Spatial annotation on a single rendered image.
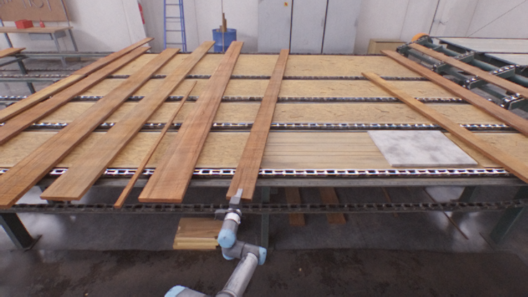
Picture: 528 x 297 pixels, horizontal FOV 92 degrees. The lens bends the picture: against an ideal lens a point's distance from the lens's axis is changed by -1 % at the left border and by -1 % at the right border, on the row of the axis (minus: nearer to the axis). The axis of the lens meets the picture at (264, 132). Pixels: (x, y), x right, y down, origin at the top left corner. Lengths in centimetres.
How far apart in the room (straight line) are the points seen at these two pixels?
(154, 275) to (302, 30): 596
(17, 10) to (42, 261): 742
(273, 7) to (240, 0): 101
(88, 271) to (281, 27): 594
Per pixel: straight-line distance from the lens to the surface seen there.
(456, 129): 264
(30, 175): 209
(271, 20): 681
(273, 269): 223
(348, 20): 713
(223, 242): 130
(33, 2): 904
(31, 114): 304
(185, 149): 190
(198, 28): 764
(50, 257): 280
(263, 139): 194
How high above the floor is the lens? 189
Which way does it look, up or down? 30 degrees down
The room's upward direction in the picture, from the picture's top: 1 degrees clockwise
